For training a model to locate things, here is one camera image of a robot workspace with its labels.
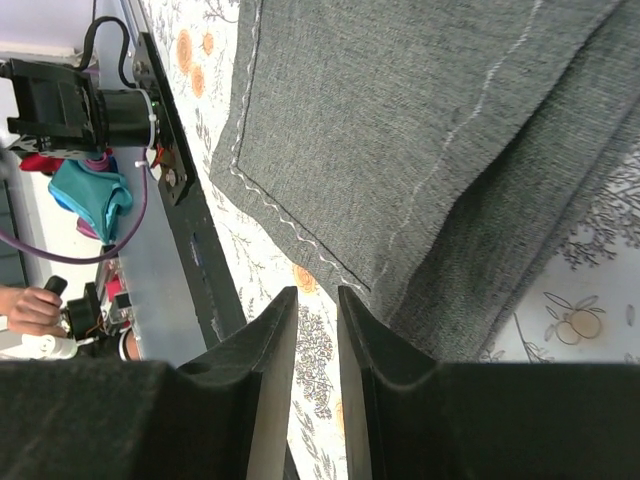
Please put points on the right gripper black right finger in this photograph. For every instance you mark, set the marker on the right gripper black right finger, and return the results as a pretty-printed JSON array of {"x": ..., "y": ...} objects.
[{"x": 407, "y": 416}]

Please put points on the teal and red cloth pile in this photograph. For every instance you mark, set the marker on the teal and red cloth pile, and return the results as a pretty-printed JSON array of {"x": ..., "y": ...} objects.
[{"x": 93, "y": 189}]

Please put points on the floral tablecloth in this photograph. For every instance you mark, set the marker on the floral tablecloth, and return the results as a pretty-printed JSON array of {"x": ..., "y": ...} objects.
[{"x": 584, "y": 307}]

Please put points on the aluminium frame rail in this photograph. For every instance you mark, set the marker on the aluminium frame rail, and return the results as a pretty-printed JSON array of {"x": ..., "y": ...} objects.
[{"x": 166, "y": 324}]

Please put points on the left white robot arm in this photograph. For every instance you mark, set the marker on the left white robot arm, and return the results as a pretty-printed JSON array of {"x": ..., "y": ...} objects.
[{"x": 62, "y": 114}]

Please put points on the operator bare hand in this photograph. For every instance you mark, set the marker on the operator bare hand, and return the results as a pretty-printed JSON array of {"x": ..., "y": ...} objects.
[{"x": 32, "y": 311}]

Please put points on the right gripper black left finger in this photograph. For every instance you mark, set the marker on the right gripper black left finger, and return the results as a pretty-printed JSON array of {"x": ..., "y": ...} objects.
[{"x": 224, "y": 415}]

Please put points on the grey cloth napkin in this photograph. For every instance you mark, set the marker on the grey cloth napkin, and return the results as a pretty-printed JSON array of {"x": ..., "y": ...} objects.
[{"x": 430, "y": 155}]

